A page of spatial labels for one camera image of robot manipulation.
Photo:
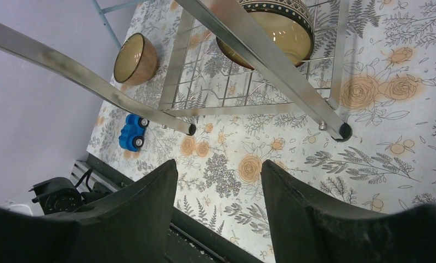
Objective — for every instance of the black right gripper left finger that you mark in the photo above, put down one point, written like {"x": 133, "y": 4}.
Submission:
{"x": 59, "y": 237}

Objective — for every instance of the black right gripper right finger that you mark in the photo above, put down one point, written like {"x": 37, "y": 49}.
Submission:
{"x": 307, "y": 225}

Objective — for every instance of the brown speckled bowl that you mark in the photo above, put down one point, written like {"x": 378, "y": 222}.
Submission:
{"x": 136, "y": 62}

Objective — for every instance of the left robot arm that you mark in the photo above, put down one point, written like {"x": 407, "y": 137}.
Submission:
{"x": 52, "y": 196}

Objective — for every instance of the blue sponge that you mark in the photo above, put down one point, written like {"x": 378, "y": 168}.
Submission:
{"x": 132, "y": 136}

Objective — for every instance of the floral tablecloth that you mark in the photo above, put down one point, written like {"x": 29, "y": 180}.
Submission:
{"x": 388, "y": 97}

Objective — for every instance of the dark patterned bowl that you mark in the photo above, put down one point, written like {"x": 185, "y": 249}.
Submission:
{"x": 288, "y": 24}

